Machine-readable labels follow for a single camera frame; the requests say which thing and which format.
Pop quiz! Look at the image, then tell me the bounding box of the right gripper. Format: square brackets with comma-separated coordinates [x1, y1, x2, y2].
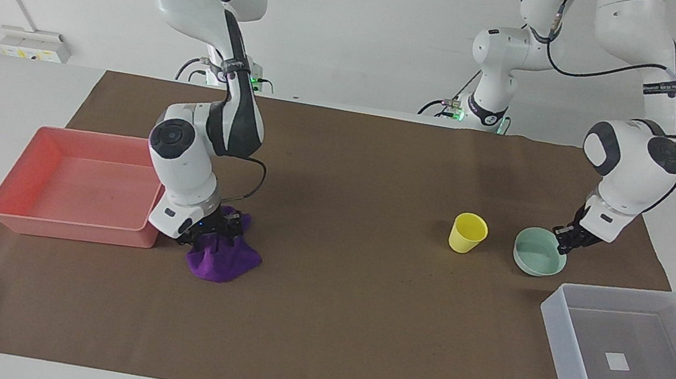
[175, 203, 249, 256]

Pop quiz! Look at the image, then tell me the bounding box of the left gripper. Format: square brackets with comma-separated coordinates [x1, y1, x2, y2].
[548, 218, 605, 261]

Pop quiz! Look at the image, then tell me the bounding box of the purple cloth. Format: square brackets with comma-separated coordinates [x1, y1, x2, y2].
[182, 200, 271, 290]

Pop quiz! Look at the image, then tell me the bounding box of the light green bowl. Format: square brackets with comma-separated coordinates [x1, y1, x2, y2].
[509, 224, 572, 282]

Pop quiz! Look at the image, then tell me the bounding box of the yellow plastic cup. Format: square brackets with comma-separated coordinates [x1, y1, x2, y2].
[446, 210, 491, 258]

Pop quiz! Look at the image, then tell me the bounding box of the white square label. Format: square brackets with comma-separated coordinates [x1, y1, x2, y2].
[602, 350, 633, 374]

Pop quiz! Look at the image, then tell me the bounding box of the pink plastic tray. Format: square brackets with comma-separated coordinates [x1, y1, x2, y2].
[0, 116, 174, 256]

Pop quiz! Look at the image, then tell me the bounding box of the white power strip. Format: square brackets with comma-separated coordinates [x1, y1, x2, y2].
[0, 24, 75, 67]

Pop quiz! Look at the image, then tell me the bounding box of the black cable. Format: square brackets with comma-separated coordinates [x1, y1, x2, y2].
[532, 0, 676, 143]
[218, 153, 269, 208]
[417, 60, 485, 125]
[174, 54, 211, 86]

